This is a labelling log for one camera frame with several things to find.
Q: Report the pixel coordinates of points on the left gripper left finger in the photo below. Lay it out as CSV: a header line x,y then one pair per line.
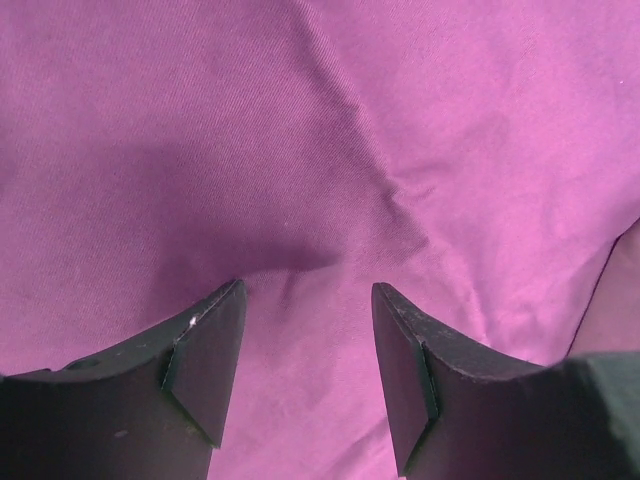
x,y
151,407

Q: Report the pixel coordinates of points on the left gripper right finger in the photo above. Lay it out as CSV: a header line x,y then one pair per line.
x,y
458,409

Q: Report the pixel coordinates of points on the purple surgical drape cloth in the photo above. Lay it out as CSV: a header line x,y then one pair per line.
x,y
481,156

